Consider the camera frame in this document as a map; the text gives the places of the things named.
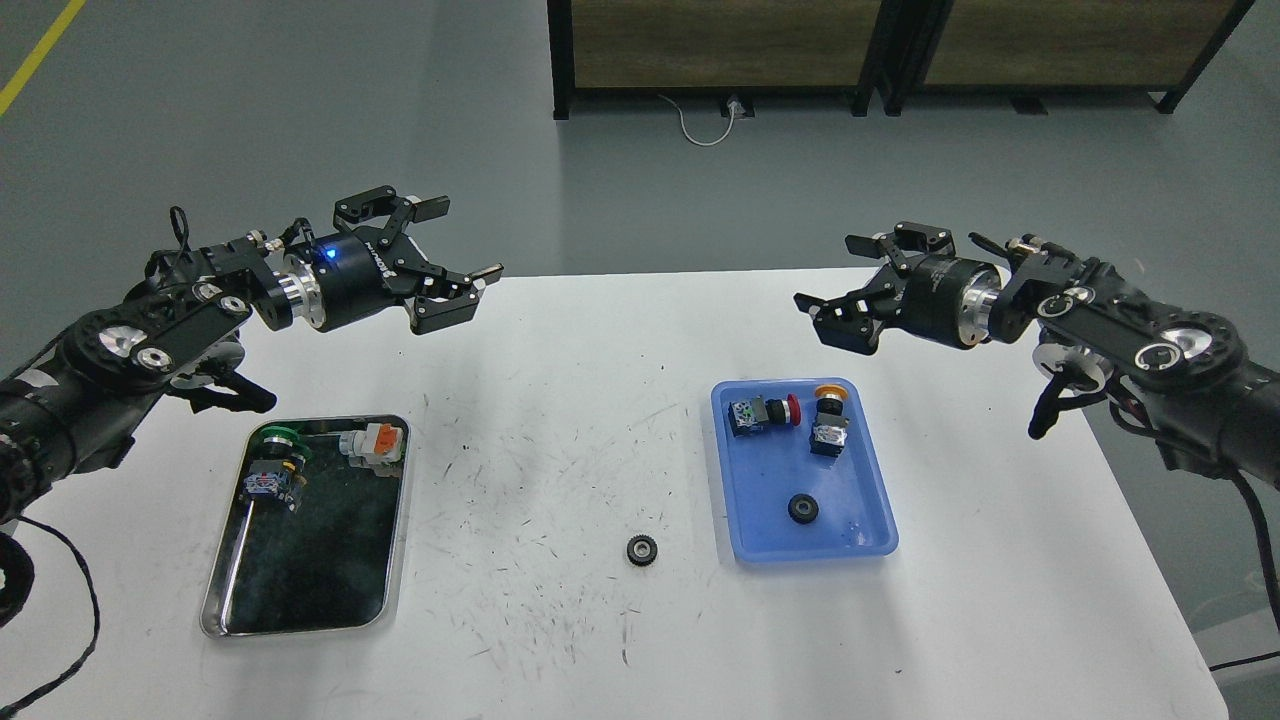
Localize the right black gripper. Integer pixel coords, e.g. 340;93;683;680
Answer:
794;222;1004;356

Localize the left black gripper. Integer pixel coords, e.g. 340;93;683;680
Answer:
270;184;506;334

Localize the black gear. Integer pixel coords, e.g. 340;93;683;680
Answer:
625;534;658;568
787;493;820;525

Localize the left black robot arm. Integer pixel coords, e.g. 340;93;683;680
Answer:
1;186;504;637

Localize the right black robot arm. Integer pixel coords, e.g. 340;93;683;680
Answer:
794;222;1279;609

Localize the white orange connector block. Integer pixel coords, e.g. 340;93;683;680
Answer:
337;423;406;477

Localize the blue plastic tray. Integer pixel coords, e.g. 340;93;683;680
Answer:
710;377;899;562

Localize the left wooden cabinet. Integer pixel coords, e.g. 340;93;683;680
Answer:
547;1;904;120

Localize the wooden cabinet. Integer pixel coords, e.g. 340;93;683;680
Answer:
877;1;1252;117
547;1;904;120

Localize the right wooden cabinet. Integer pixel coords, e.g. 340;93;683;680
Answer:
877;1;1252;117

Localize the silver metal tray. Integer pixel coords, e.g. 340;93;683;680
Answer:
200;414;411;638

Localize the yellow push button switch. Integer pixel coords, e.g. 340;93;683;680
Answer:
809;383;849;457

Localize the red push button switch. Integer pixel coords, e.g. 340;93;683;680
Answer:
726;395;803;437

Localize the white floor cable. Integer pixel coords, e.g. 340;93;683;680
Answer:
657;94;746;149

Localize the green push button switch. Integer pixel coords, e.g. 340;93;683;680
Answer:
239;425;312;512

